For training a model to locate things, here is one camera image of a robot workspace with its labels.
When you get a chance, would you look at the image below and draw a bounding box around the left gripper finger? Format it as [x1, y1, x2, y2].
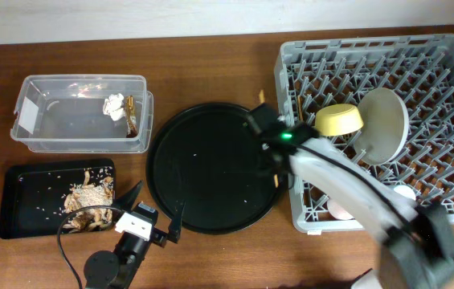
[167, 202, 186, 244]
[112, 181, 143, 211]

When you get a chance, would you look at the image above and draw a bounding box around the food scraps pile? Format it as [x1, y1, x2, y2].
[63, 169, 114, 233]

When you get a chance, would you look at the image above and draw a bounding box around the wooden chopstick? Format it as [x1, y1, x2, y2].
[297, 96, 303, 121]
[259, 90, 265, 104]

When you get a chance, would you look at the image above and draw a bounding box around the gold snack wrapper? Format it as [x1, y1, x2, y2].
[125, 96, 138, 138]

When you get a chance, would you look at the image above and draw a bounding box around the yellow bowl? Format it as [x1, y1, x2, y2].
[315, 104, 364, 136]

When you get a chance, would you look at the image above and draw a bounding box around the pink cup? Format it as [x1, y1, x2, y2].
[327, 198, 354, 221]

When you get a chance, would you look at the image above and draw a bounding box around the white tissue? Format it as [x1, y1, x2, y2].
[102, 93, 125, 121]

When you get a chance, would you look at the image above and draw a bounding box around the grey round plate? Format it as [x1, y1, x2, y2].
[354, 88, 409, 165]

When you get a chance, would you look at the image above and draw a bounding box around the blue cup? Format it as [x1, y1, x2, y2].
[392, 185, 416, 201]

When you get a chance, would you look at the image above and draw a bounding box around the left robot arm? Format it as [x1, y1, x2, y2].
[84, 182, 186, 288]

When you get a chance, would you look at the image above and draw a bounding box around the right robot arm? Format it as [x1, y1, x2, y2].
[245, 104, 454, 288]

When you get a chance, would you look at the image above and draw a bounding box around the grey dishwasher rack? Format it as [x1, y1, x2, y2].
[274, 34, 454, 223]

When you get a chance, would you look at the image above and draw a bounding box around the round black serving tray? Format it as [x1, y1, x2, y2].
[145, 103, 288, 234]

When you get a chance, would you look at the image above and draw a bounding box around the black rectangular tray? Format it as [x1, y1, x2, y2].
[0, 158, 116, 239]

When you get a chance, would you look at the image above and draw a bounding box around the clear plastic storage bin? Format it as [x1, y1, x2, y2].
[10, 74, 154, 153]

